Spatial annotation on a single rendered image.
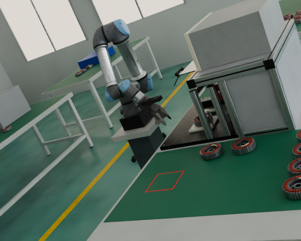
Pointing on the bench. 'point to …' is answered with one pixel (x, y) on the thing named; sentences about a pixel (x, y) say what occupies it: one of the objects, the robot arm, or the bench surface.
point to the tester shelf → (234, 67)
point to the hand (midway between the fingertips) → (167, 120)
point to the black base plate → (173, 142)
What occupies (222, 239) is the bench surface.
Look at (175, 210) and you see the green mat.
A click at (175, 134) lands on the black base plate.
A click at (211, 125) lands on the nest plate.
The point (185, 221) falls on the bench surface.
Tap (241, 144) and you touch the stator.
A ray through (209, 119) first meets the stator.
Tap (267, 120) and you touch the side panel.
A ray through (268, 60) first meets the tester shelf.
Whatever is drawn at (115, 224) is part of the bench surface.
